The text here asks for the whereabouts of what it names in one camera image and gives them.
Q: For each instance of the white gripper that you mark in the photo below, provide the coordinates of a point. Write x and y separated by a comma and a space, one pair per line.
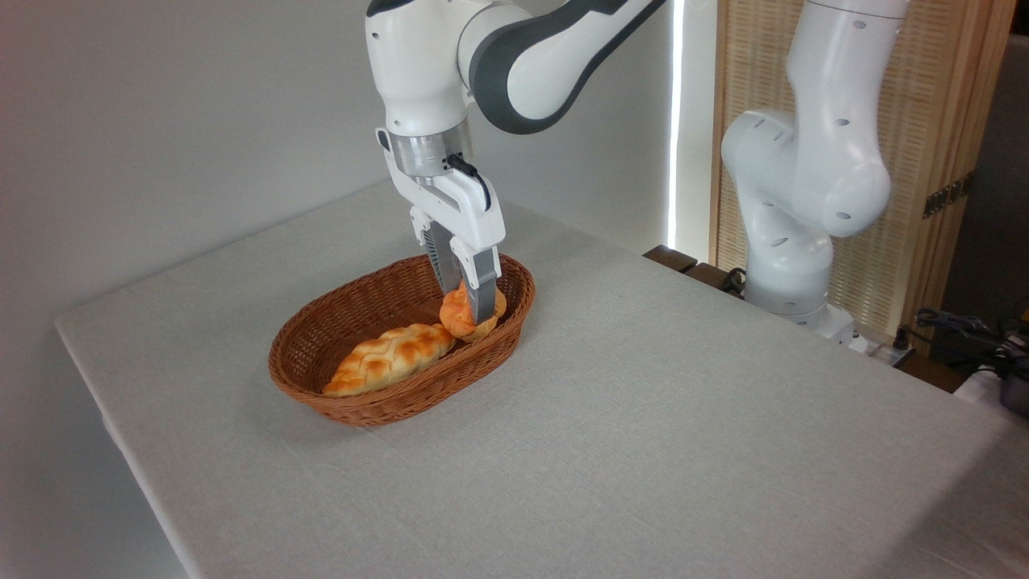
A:
462, 213

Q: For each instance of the round knotted bread roll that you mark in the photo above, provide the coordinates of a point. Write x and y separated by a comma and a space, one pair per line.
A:
457, 315

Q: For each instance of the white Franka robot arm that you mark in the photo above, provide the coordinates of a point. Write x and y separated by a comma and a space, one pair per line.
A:
418, 64

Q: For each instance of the dark wooden robot base table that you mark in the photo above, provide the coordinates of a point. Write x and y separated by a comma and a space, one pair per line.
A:
671, 258

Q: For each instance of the long braided bread loaf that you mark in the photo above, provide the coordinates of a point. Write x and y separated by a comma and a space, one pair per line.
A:
390, 360

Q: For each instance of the brown oval wicker basket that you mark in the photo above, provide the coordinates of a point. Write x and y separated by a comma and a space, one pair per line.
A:
338, 326

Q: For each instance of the grey tablecloth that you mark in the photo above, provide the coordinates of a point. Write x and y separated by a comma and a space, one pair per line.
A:
643, 418

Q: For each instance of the dark metal screen hinge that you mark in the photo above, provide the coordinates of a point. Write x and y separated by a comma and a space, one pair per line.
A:
949, 195

